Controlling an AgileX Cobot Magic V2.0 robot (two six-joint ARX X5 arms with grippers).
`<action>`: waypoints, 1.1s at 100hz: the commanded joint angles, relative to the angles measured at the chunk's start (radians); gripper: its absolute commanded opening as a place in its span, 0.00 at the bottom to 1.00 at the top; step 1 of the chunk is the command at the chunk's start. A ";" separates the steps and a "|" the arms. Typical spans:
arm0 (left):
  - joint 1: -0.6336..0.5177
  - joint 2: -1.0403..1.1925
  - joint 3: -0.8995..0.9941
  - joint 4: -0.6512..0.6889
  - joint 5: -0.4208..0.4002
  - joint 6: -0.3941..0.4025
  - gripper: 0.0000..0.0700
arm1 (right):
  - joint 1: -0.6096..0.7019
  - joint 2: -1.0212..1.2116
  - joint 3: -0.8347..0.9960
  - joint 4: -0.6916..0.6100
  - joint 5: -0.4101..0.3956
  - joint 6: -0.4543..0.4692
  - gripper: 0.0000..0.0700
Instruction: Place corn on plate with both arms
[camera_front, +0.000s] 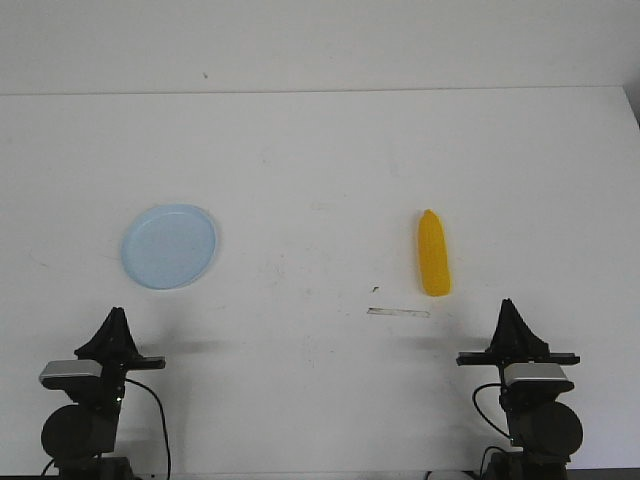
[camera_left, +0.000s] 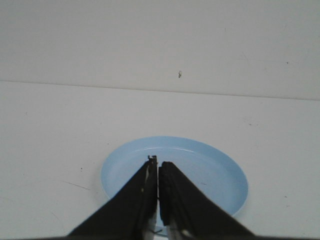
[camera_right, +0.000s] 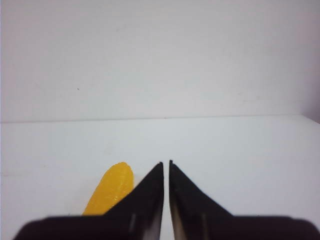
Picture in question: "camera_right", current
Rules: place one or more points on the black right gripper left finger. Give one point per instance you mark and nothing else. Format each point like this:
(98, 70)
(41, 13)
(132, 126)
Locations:
(138, 216)

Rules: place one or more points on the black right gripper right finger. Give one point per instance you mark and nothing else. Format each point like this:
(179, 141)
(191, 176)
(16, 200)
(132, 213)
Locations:
(190, 208)

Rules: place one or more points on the yellow toy corn cob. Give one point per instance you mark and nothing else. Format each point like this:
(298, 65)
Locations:
(116, 183)

